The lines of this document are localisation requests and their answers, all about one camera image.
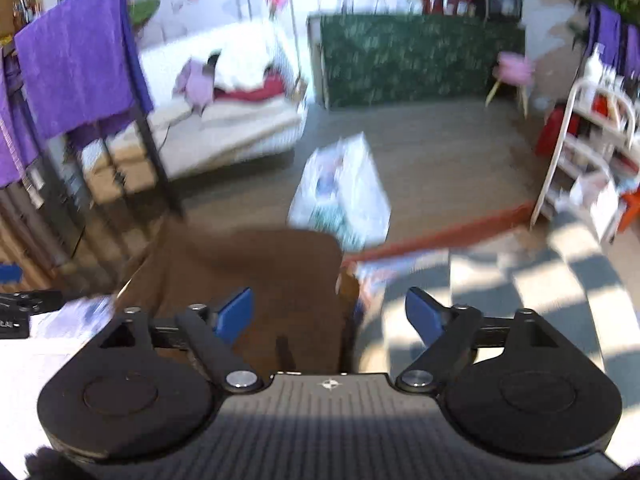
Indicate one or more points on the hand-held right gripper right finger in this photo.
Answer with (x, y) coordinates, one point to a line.
(425, 317)

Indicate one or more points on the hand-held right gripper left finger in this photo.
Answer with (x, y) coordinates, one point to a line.
(235, 317)

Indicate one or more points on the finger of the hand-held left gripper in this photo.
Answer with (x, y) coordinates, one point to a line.
(30, 302)

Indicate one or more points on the dark brown garment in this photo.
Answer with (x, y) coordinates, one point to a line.
(280, 280)

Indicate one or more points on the white bed with clothes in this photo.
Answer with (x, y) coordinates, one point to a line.
(240, 125)

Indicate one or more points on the white cloth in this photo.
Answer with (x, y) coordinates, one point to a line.
(30, 370)

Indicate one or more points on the blue plaid bed blanket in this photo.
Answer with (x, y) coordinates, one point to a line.
(75, 317)

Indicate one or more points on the grey and cream checkered garment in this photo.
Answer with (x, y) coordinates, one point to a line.
(500, 280)

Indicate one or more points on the printed white box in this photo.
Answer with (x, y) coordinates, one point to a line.
(345, 185)

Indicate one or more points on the purple towel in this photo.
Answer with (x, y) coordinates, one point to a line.
(75, 60)
(15, 125)

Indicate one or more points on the white shelf rack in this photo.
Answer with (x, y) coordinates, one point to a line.
(560, 160)

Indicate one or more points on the red canister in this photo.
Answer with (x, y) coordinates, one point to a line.
(555, 135)

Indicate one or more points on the dark red garment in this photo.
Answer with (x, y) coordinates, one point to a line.
(255, 92)

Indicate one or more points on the orange plastic stool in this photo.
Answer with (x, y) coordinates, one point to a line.
(631, 212)

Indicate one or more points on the lilac garment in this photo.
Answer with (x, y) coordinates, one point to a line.
(195, 85)

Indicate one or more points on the white garment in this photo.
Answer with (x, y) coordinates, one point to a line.
(245, 67)

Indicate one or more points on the green patterned panel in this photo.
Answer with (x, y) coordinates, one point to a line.
(410, 60)

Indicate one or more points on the pink stool with yellow legs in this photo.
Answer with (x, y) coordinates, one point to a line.
(515, 67)

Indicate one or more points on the white bottle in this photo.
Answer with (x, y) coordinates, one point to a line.
(595, 67)

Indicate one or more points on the purple cloth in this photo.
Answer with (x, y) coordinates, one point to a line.
(607, 35)

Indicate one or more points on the black metal rack frame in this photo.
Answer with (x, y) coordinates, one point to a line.
(155, 160)

